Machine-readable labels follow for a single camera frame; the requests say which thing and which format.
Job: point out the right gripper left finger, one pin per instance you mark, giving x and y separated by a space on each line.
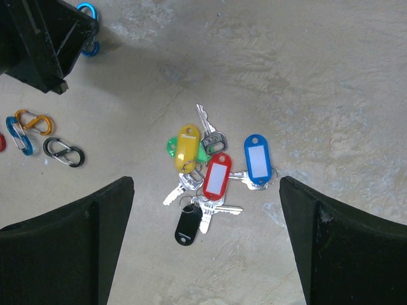
68 255

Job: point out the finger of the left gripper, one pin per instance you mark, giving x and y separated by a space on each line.
41 42

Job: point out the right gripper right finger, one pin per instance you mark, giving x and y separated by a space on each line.
343 255

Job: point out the blue S carabiner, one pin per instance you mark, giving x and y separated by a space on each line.
91 45

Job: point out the green key tag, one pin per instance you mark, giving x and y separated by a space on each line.
202 156

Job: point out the silver key black head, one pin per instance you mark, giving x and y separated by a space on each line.
213 142

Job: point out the orange S carabiner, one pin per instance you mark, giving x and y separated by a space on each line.
37 123

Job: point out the black S carabiner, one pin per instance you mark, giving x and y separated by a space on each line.
62 154

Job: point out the teal S carabiner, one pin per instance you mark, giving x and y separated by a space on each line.
19 137

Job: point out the red S carabiner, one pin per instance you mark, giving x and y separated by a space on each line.
2 143

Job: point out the silver key black tag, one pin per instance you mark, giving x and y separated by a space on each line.
235 210

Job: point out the silver key yellow tag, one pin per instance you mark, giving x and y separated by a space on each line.
187 182

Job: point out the silver key red tag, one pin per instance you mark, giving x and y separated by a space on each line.
206 217

